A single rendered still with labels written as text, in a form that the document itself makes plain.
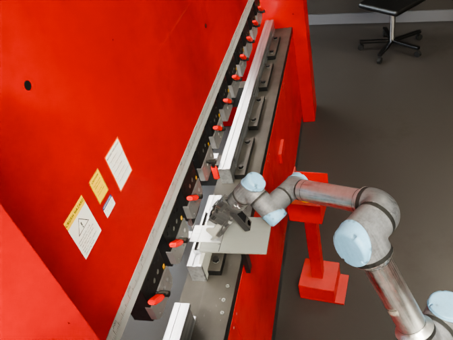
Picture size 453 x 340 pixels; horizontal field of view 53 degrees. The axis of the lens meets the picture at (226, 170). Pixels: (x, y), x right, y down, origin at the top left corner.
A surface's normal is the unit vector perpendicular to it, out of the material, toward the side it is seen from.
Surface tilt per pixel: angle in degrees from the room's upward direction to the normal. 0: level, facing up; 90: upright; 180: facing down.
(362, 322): 0
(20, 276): 90
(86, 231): 90
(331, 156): 0
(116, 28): 90
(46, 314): 90
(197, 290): 0
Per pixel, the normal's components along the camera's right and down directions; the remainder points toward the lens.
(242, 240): -0.21, -0.75
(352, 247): -0.76, 0.44
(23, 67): 0.96, -0.03
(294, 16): -0.20, 0.66
